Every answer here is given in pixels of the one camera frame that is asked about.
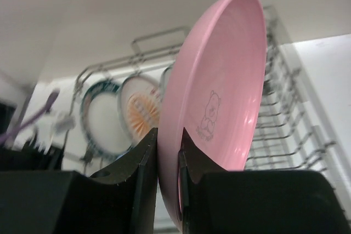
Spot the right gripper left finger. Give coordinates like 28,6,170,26
1,128,157,233

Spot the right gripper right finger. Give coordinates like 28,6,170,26
178,131,350,233

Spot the white plate dark green rim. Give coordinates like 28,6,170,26
80,79,132,161

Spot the white plate orange sunburst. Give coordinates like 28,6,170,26
118,74,162,145

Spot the pink plate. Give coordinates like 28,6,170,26
157,0,267,228

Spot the grey wire dish rack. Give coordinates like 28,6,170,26
72,5,337,229

